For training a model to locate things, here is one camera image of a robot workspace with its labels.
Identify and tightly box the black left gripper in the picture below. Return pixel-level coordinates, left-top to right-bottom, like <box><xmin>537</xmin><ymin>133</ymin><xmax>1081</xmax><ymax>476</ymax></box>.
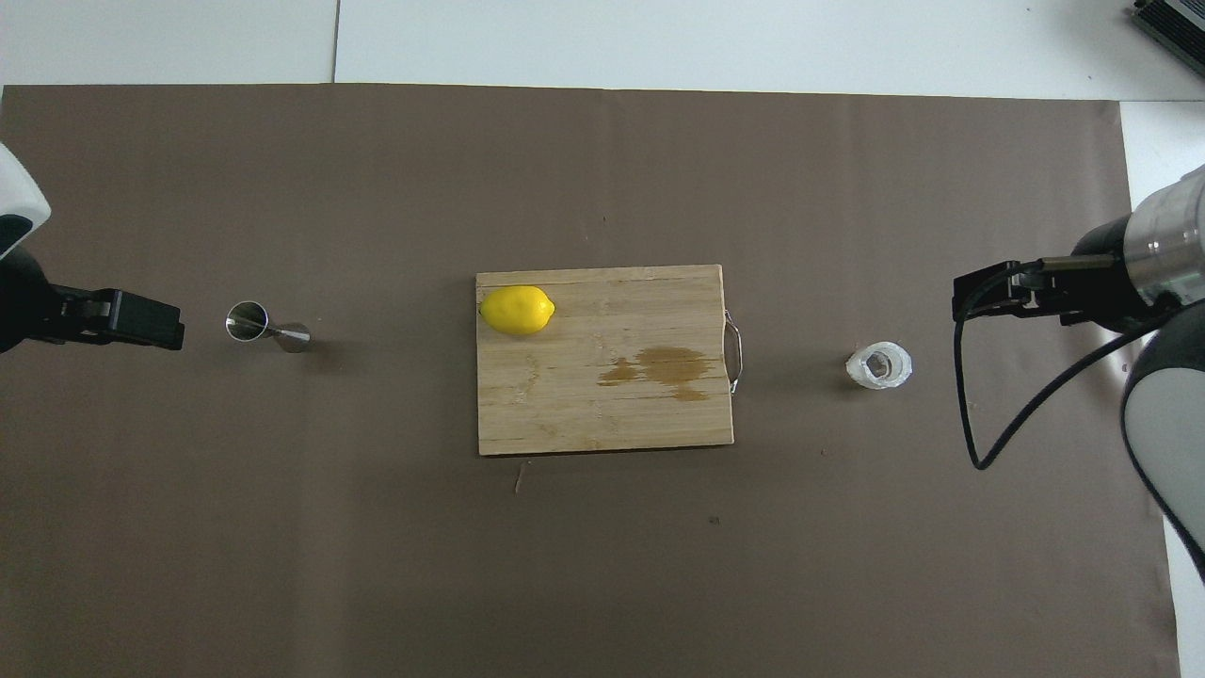
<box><xmin>0</xmin><ymin>243</ymin><xmax>185</xmax><ymax>355</ymax></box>

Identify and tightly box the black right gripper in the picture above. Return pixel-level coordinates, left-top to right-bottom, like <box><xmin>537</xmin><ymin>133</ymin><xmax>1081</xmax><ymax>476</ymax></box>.
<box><xmin>953</xmin><ymin>215</ymin><xmax>1168</xmax><ymax>333</ymax></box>

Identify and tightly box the steel double jigger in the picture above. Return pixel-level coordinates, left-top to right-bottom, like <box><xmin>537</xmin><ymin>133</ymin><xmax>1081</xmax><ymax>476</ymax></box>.
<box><xmin>225</xmin><ymin>300</ymin><xmax>313</xmax><ymax>354</ymax></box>

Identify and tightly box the clear textured glass cup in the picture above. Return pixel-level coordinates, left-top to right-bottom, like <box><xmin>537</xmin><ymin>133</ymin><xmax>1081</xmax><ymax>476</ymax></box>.
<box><xmin>844</xmin><ymin>341</ymin><xmax>915</xmax><ymax>391</ymax></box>

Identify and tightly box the grey ribbed metal device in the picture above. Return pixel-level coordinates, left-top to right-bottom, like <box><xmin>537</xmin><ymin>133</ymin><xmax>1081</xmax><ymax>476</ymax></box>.
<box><xmin>1130</xmin><ymin>0</ymin><xmax>1205</xmax><ymax>78</ymax></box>

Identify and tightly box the brown paper table mat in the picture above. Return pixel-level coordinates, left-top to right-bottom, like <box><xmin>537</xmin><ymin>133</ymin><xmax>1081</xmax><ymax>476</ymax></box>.
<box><xmin>0</xmin><ymin>83</ymin><xmax>1182</xmax><ymax>678</ymax></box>

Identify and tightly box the yellow lemon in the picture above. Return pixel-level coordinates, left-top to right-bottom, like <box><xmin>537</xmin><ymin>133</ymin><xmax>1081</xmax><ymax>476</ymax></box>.
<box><xmin>479</xmin><ymin>285</ymin><xmax>556</xmax><ymax>336</ymax></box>

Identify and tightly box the wooden cutting board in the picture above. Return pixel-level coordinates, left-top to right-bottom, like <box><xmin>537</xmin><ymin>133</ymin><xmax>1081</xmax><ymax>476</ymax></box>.
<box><xmin>475</xmin><ymin>264</ymin><xmax>745</xmax><ymax>457</ymax></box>

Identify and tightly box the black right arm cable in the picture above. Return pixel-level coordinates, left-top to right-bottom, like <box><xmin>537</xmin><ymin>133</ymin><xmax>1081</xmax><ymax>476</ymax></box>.
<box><xmin>954</xmin><ymin>259</ymin><xmax>1173</xmax><ymax>471</ymax></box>

